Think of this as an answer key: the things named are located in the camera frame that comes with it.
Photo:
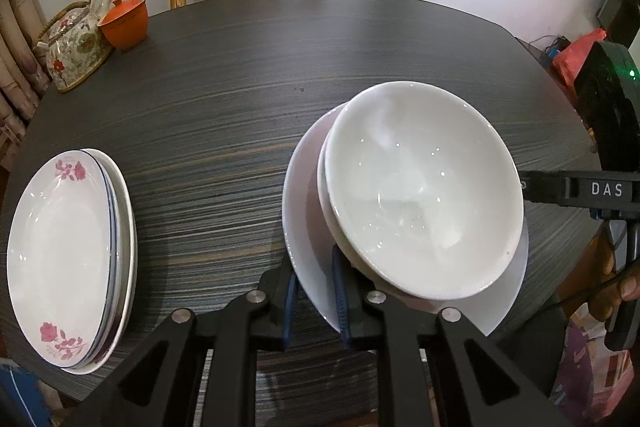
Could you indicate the small white floral bowl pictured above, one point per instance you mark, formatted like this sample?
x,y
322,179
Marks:
x,y
425,192

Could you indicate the person's right hand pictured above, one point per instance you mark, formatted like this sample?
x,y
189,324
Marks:
x,y
631,288

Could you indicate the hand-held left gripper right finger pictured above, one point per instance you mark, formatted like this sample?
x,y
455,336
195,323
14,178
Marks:
x,y
340,297

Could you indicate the orange ceramic cup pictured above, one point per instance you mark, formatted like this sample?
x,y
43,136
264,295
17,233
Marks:
x,y
125,27

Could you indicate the floral ceramic teapot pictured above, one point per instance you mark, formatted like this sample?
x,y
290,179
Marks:
x,y
75,52

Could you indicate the pink floral white plate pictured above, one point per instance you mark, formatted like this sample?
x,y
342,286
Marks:
x,y
60,252

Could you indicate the dark wall frame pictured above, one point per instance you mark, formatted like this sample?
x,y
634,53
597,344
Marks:
x,y
612,2

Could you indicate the wooden side table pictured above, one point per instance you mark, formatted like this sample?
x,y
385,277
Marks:
x,y
535,52

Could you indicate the large white bowl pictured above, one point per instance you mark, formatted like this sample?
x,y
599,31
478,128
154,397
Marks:
x,y
300,217

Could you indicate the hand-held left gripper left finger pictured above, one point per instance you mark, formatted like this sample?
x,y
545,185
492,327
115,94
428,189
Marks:
x,y
291,302

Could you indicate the patterned curtain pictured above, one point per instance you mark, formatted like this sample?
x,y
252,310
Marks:
x,y
17,72

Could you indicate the person's patterned clothing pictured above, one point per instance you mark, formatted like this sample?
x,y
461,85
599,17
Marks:
x,y
585,372

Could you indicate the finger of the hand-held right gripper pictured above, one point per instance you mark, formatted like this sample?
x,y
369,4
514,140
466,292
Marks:
x,y
555,189

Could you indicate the red plastic bag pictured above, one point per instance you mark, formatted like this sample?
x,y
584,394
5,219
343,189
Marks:
x,y
575,57

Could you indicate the blue cloth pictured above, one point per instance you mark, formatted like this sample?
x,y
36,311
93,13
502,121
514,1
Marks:
x,y
22,394

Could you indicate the plain white plate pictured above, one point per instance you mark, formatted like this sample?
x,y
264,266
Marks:
x,y
131,257

